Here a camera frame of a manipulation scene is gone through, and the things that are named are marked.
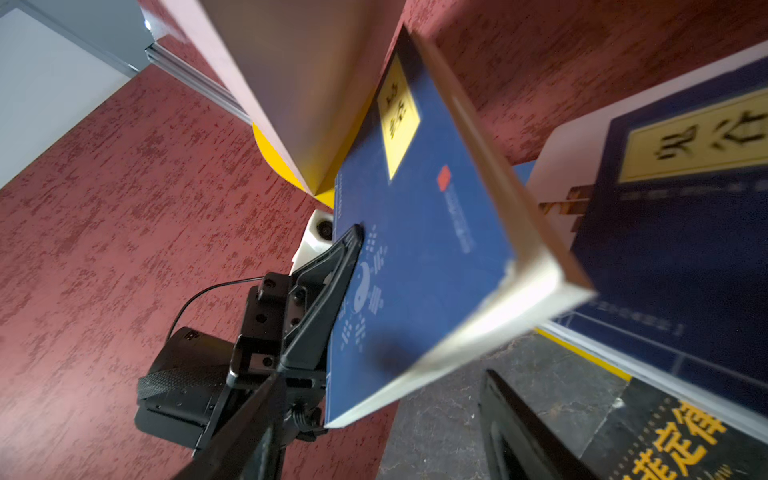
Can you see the left corner aluminium profile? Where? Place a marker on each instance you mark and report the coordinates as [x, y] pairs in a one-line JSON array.
[[196, 80]]

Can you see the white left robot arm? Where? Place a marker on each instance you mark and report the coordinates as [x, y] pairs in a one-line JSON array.
[[198, 382]]

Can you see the blue book yellow label front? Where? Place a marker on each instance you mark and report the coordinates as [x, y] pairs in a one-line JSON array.
[[457, 258]]

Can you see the yellow pink blue bookshelf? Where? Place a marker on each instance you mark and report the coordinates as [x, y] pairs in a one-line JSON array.
[[305, 72]]

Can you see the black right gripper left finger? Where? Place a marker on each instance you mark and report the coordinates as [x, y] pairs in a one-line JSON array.
[[249, 444]]

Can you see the blue book yellow label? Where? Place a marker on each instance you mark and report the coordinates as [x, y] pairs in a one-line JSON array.
[[457, 258], [674, 237]]

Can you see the black book under blue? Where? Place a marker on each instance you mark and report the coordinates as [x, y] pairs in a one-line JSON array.
[[649, 434]]

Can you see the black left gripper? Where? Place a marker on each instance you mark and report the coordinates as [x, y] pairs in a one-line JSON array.
[[286, 329]]

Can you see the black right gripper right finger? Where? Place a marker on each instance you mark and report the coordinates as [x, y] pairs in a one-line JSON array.
[[518, 445]]

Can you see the white book brown pattern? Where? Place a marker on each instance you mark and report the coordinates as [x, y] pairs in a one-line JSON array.
[[562, 182]]

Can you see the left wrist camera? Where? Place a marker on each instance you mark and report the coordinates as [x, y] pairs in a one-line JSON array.
[[316, 239]]

